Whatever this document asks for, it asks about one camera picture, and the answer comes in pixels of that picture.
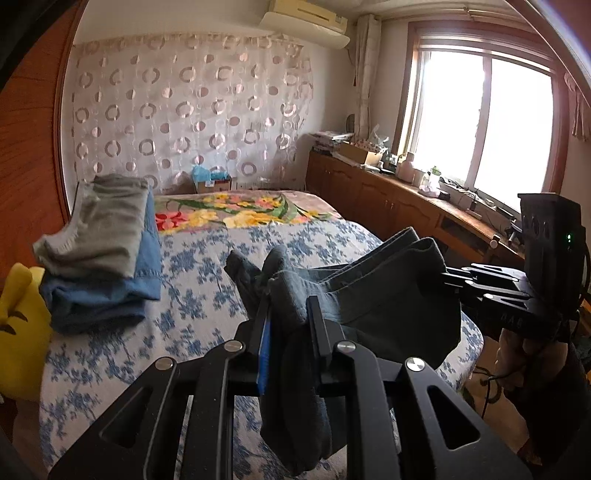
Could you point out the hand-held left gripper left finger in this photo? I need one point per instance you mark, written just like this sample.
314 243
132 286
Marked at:
264 355

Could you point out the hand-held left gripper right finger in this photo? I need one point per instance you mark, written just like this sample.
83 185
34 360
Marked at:
316 341

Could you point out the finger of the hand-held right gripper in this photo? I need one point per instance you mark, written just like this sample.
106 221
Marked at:
494 288
496 272

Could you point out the dark grey trousers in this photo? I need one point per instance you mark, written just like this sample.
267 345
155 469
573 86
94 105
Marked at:
383 304

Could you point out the person's right forearm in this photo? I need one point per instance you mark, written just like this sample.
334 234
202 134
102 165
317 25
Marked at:
554 415

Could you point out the person's right hand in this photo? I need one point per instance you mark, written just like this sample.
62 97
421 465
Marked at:
540 353

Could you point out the blue floral bed sheet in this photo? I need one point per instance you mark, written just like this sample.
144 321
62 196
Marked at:
194 286

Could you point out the green-capped bottle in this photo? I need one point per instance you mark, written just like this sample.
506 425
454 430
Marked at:
435 180

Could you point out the wooden-framed window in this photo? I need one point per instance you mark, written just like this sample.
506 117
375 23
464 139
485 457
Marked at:
508 129

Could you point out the pale pink bottle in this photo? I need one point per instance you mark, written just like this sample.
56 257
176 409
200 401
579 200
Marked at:
406 168

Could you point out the long wooden cabinet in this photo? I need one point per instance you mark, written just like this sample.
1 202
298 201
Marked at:
369 198

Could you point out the colourful flowered blanket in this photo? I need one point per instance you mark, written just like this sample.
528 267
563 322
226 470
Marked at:
240 210

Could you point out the small cardboard box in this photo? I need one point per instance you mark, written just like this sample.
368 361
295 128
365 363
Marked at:
217 187

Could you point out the open cardboard box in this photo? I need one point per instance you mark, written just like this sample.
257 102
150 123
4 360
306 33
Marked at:
360 154

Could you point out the folded blue denim jeans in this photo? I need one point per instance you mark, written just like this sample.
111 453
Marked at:
92 300

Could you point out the light blue plastic bag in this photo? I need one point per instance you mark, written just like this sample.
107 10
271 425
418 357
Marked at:
205 173

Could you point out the stack of books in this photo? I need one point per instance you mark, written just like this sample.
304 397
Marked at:
330 141

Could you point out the grey folded garment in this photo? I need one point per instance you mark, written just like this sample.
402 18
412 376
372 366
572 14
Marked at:
101 226

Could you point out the yellow plush toy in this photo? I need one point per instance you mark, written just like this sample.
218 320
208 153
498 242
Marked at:
23 332

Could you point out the circle-patterned sheer curtain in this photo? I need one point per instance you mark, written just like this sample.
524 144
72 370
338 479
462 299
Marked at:
184 115

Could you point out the wooden louvred wardrobe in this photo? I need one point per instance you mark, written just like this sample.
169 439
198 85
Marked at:
37 161

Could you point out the white air conditioner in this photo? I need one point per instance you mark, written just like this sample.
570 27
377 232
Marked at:
300 23

